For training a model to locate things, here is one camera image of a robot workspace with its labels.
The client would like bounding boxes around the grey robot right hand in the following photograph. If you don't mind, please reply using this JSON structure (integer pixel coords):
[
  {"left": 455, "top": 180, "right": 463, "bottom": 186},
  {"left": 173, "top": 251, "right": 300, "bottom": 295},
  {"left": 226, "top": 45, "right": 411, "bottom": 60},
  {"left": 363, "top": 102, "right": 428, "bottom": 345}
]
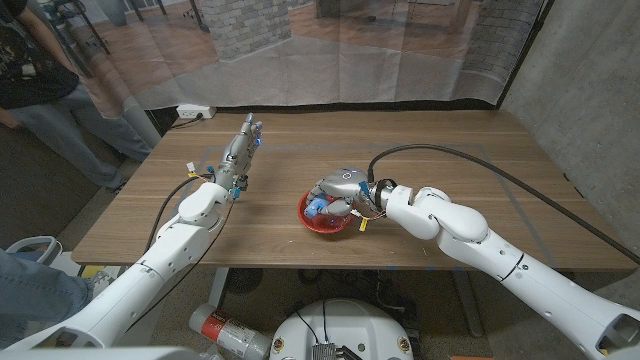
[{"left": 305, "top": 168, "right": 396, "bottom": 221}]

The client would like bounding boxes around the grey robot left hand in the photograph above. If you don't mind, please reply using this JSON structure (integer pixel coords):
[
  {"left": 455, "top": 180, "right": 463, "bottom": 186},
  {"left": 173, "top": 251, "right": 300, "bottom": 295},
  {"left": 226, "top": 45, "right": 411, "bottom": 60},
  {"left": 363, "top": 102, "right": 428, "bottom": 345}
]
[{"left": 212, "top": 112, "right": 264, "bottom": 201}]

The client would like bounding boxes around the blue toy camera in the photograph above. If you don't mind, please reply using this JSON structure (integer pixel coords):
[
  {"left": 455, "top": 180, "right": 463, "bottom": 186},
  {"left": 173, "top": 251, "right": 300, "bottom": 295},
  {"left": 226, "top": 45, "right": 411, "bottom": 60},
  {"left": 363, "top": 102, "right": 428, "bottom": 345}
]
[{"left": 304, "top": 196, "right": 331, "bottom": 220}]

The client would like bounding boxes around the red bowl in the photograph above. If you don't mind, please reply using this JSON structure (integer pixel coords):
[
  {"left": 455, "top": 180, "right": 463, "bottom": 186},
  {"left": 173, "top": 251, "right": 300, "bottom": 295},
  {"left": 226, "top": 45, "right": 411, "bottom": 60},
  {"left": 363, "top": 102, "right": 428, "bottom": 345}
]
[{"left": 297, "top": 189, "right": 354, "bottom": 235}]

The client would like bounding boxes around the white power strip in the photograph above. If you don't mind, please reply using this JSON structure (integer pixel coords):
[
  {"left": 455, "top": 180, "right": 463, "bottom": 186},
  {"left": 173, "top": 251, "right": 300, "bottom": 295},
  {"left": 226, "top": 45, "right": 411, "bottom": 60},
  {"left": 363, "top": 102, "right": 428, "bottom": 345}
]
[{"left": 176, "top": 103, "right": 217, "bottom": 120}]

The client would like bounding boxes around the printed room backdrop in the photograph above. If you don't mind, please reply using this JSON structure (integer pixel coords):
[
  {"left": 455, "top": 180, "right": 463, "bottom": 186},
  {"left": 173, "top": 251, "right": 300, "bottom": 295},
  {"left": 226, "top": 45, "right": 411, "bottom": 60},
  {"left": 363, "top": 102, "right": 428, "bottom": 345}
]
[{"left": 29, "top": 0, "right": 551, "bottom": 119}]

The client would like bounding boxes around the black round fan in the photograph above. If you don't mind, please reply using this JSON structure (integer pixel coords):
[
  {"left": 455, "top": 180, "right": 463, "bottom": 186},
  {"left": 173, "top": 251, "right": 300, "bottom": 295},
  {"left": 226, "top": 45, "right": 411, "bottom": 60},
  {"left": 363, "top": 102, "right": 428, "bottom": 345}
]
[{"left": 223, "top": 268, "right": 264, "bottom": 296}]

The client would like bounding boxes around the white table leg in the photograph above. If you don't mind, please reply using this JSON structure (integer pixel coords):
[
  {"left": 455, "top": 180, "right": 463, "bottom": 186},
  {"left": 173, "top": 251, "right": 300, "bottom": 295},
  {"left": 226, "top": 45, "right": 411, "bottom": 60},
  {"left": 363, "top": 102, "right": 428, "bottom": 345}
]
[{"left": 207, "top": 267, "right": 230, "bottom": 309}]

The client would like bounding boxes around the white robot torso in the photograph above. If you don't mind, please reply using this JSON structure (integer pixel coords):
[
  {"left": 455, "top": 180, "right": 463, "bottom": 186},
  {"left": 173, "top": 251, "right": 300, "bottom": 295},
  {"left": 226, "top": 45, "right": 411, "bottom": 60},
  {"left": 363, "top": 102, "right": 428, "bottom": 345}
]
[{"left": 269, "top": 298, "right": 415, "bottom": 360}]

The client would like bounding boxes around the grey table leg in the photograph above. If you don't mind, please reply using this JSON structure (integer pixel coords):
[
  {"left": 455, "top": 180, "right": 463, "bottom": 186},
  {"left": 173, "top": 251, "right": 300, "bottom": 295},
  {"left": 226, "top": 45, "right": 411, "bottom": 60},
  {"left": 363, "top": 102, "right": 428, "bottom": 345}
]
[{"left": 452, "top": 269, "right": 485, "bottom": 339}]

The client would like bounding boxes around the grey finned electronics module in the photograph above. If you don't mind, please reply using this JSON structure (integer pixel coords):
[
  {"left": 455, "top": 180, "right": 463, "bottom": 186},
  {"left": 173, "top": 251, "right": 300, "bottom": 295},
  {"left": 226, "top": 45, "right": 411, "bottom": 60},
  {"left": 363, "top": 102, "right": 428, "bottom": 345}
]
[{"left": 312, "top": 342, "right": 364, "bottom": 360}]

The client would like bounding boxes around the white and red cylinder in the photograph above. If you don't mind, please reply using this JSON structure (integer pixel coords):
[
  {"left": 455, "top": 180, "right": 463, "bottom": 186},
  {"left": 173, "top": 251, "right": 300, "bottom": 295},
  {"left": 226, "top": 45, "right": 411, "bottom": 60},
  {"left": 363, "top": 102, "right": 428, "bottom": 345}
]
[{"left": 188, "top": 302, "right": 274, "bottom": 360}]

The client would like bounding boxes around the black tripod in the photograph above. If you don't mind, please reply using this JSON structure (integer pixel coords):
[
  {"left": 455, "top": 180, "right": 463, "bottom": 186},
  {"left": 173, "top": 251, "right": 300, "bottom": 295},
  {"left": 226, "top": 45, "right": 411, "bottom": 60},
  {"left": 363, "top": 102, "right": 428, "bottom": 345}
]
[{"left": 37, "top": 0, "right": 112, "bottom": 80}]

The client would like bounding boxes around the person in black shirt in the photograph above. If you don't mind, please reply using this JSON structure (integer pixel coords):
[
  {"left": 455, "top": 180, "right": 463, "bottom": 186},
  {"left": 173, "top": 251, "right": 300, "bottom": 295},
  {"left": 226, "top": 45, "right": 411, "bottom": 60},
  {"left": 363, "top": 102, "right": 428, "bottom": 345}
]
[{"left": 0, "top": 0, "right": 154, "bottom": 192}]

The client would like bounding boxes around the white chair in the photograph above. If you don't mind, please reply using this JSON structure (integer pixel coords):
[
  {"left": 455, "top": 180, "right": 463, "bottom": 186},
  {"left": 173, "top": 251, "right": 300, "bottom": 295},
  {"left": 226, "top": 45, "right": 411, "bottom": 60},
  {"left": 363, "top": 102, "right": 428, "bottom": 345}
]
[{"left": 7, "top": 235, "right": 64, "bottom": 265}]

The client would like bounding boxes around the person in blue jeans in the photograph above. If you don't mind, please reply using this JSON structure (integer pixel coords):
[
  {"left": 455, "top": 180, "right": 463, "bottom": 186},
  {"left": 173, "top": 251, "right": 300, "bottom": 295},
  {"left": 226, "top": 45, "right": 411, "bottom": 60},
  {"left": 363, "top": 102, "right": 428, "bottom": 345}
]
[{"left": 0, "top": 244, "right": 96, "bottom": 346}]

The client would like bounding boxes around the black power strip cable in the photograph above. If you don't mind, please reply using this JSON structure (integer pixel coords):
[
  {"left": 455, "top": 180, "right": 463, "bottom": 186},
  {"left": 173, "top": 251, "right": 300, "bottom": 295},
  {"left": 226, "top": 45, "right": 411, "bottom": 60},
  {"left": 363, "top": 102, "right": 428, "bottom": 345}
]
[{"left": 169, "top": 113, "right": 204, "bottom": 131}]

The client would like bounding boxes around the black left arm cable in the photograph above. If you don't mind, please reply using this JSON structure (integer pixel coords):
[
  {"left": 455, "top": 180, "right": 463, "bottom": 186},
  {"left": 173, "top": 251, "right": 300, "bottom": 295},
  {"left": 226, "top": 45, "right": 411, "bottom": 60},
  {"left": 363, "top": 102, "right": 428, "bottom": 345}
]
[{"left": 143, "top": 174, "right": 216, "bottom": 254}]

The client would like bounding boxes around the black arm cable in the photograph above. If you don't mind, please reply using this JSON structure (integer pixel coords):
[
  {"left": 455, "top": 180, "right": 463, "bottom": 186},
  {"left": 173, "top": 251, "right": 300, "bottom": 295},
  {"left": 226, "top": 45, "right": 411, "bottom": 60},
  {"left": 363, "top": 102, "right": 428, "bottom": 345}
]
[
  {"left": 143, "top": 174, "right": 216, "bottom": 254},
  {"left": 367, "top": 143, "right": 640, "bottom": 265}
]

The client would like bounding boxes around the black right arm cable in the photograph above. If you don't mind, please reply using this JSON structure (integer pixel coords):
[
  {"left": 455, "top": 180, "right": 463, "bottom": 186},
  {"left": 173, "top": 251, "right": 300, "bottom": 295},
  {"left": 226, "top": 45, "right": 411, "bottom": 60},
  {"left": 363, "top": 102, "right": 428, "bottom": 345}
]
[{"left": 367, "top": 143, "right": 640, "bottom": 265}]

